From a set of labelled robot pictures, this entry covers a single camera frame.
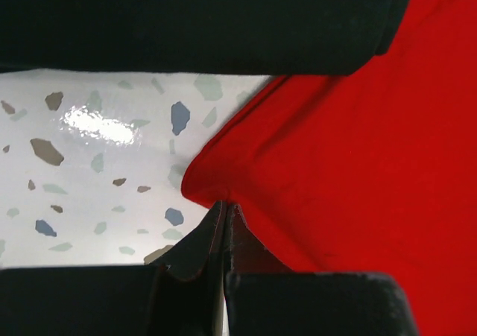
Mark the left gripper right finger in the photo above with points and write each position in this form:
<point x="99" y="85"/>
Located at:
<point x="256" y="284"/>

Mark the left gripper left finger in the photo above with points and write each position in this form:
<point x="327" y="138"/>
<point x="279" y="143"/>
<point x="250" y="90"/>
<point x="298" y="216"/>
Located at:
<point x="187" y="297"/>

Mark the red t shirt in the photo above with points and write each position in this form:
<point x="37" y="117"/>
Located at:
<point x="375" y="171"/>

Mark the folded black t shirt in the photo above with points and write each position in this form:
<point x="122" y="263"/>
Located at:
<point x="229" y="37"/>

